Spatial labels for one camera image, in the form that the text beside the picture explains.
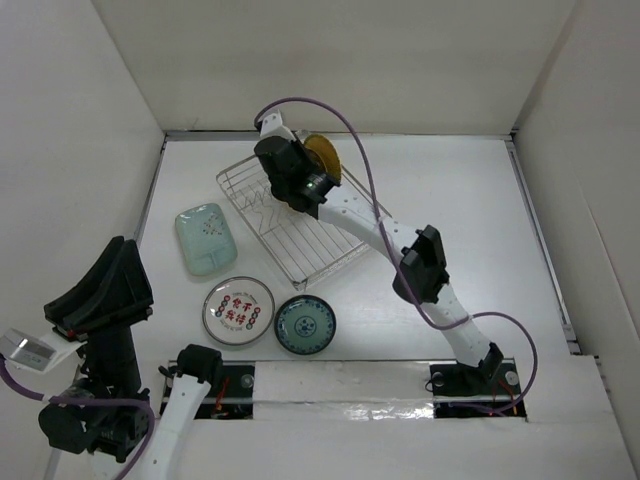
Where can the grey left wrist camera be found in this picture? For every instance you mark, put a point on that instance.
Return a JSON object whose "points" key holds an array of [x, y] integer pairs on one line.
{"points": [[37, 354]]}

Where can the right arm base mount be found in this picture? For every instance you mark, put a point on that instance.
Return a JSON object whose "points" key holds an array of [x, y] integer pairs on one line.
{"points": [[459, 395]]}

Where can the blue green patterned bowl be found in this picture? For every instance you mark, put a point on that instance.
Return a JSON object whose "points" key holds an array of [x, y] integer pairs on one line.
{"points": [[305, 325]]}

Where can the white plate red characters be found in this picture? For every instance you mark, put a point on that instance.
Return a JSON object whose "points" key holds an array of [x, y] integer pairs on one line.
{"points": [[238, 311]]}

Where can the pale green rectangular dish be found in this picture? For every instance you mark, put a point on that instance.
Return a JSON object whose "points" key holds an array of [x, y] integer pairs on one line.
{"points": [[205, 239]]}

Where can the wire dish rack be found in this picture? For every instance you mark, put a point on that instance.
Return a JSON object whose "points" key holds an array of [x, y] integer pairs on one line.
{"points": [[303, 249]]}

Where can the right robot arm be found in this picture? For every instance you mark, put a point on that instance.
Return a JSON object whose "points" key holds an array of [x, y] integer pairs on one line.
{"points": [[421, 276]]}

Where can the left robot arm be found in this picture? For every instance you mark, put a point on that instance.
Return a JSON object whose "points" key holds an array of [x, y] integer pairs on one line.
{"points": [[107, 409]]}

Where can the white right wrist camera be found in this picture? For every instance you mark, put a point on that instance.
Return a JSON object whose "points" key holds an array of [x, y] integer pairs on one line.
{"points": [[274, 132]]}

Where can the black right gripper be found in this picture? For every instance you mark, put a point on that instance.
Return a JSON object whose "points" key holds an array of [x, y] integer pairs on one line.
{"points": [[307, 155]]}

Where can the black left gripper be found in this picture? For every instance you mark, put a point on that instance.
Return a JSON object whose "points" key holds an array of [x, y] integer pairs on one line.
{"points": [[83, 308]]}

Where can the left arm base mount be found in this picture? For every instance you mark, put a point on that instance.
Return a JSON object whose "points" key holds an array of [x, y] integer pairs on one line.
{"points": [[232, 397]]}

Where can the yellow woven pattern plate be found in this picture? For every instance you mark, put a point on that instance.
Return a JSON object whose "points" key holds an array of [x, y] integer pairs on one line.
{"points": [[325, 155]]}

